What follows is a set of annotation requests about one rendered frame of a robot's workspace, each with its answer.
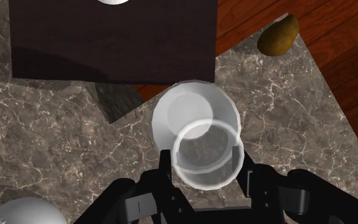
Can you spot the white bowl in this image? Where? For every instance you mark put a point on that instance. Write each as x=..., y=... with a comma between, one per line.
x=178, y=105

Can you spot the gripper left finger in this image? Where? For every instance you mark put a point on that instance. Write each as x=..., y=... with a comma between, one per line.
x=154, y=198

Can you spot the grey round object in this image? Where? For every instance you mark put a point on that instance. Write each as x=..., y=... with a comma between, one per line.
x=26, y=212

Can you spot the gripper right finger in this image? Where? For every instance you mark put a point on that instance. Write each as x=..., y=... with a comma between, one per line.
x=268, y=192

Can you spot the clear glass cup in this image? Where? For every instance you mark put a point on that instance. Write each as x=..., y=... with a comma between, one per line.
x=208, y=185

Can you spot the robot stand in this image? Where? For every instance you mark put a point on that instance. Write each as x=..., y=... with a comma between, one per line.
x=113, y=40

